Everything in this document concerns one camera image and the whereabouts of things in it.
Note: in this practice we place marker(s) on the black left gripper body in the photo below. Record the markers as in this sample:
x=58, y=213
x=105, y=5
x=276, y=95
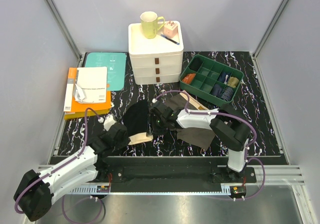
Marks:
x=120, y=144

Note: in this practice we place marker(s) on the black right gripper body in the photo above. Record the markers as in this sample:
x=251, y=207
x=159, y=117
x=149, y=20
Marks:
x=156, y=126

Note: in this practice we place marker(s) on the black underwear with cream waistband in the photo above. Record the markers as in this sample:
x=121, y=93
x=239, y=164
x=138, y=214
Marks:
x=136, y=120

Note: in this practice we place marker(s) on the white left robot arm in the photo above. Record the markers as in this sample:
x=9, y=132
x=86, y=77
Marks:
x=38, y=191

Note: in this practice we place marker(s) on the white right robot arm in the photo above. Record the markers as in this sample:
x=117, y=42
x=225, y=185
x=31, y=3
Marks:
x=232, y=130

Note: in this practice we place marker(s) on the grey underwear with cream waistband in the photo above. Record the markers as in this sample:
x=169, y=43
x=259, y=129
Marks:
x=195, y=136

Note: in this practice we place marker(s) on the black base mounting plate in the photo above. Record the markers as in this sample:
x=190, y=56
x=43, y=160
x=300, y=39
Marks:
x=214, y=169

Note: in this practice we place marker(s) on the rolled orange garment in tray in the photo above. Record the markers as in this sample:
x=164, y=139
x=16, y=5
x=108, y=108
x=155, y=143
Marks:
x=188, y=78

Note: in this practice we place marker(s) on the orange book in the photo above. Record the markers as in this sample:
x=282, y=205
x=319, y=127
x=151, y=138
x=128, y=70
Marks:
x=73, y=109

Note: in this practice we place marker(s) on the white three-drawer storage unit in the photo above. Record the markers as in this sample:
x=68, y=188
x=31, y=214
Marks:
x=155, y=61

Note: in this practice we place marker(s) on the white paper manual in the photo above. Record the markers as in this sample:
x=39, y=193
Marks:
x=91, y=85

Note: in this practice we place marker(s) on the rolled grey-blue garment in tray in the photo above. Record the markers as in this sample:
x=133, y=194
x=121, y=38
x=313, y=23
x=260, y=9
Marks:
x=217, y=90

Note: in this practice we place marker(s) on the rolled black garment in tray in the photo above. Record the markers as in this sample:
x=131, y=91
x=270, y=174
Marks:
x=195, y=64

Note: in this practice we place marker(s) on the green divided organizer tray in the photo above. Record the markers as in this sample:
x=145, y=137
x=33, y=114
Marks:
x=206, y=77

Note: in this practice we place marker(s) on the rolled striped garment in tray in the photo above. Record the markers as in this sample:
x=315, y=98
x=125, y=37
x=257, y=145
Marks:
x=227, y=94

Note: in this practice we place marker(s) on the teal plastic board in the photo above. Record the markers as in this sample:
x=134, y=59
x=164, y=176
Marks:
x=116, y=66

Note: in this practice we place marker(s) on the rolled navy garment in tray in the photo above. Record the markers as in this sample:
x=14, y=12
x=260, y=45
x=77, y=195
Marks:
x=223, y=77

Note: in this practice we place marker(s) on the rolled khaki garment in tray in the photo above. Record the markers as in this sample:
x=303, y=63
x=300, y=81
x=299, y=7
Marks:
x=233, y=82

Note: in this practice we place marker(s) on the blue pen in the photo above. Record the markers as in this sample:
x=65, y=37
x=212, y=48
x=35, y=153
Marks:
x=169, y=39

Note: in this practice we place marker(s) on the pink power adapter cube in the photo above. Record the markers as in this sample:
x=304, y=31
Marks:
x=170, y=29

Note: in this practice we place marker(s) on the yellow-green mug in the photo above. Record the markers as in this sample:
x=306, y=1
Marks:
x=151, y=23

